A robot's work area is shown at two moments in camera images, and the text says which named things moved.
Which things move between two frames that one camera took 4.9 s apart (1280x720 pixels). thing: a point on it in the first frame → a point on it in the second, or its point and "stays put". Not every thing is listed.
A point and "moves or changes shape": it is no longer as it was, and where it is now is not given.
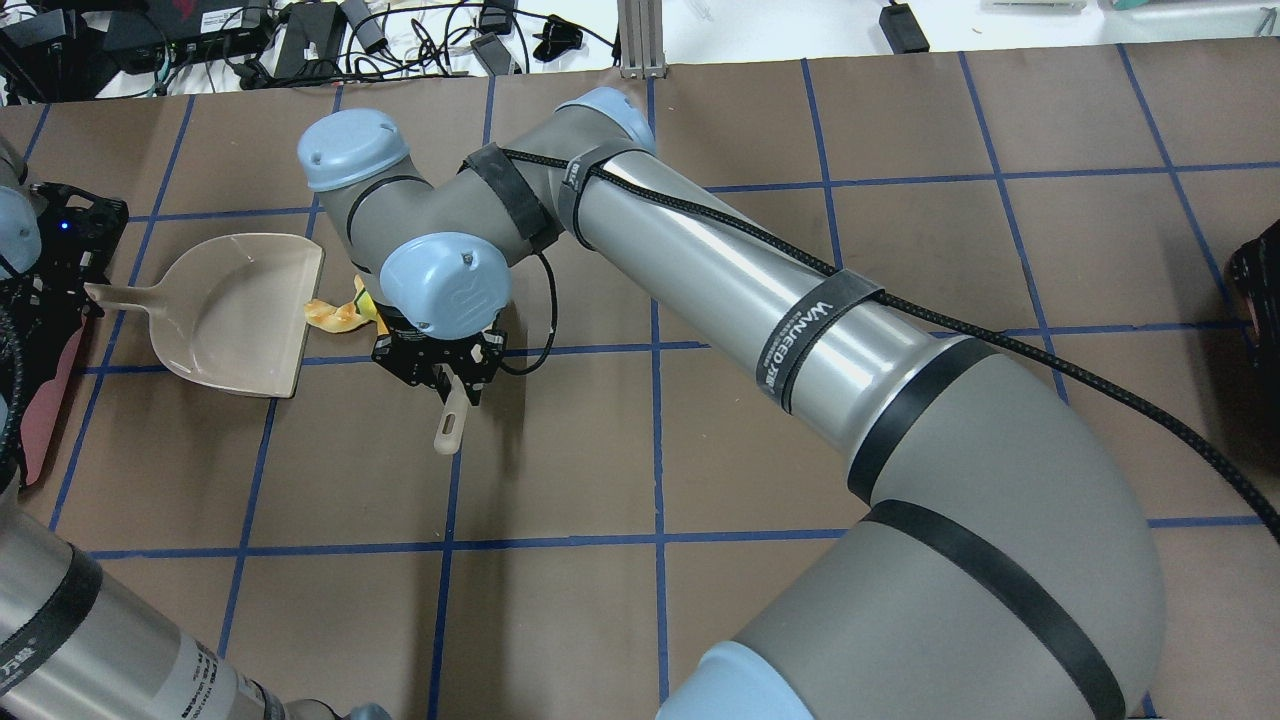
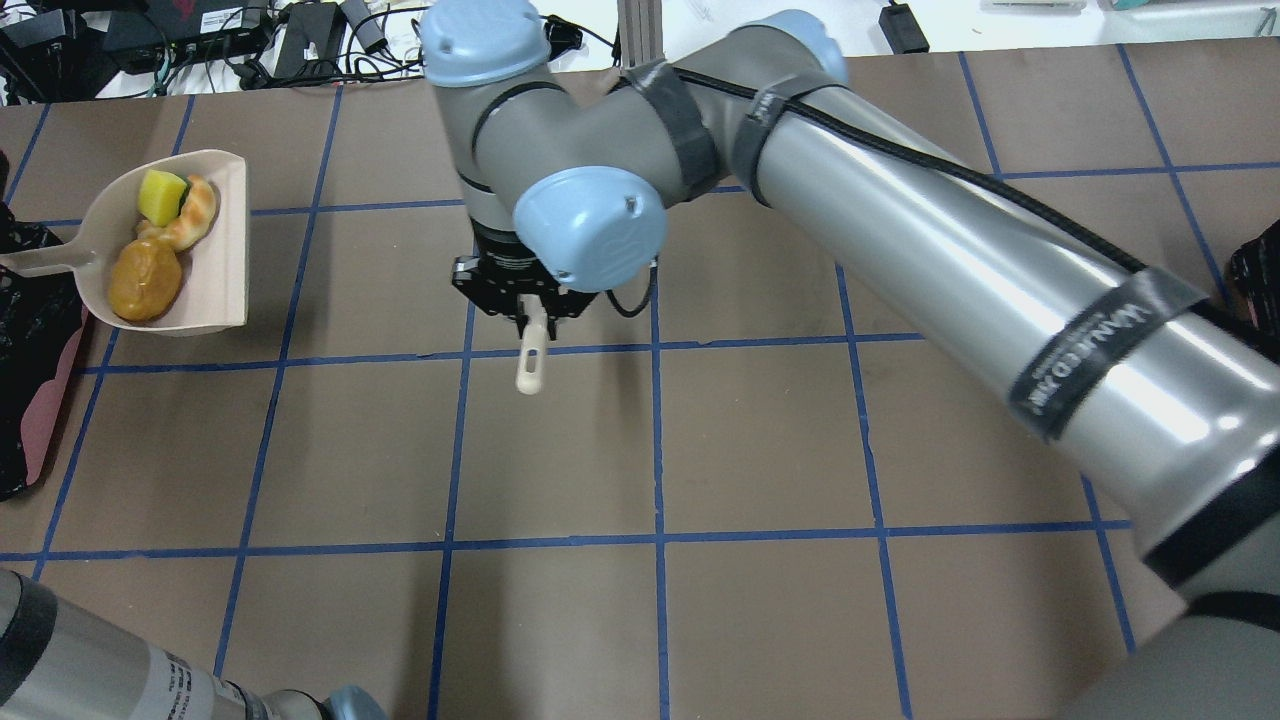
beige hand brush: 454,417 → 533,342
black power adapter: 902,29 stays put
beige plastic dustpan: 235,315 moves or changes shape
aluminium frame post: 642,51 stays put
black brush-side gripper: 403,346 → 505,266
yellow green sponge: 367,308 → 161,196
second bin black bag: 1253,280 stays put
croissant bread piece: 336,319 → 194,220
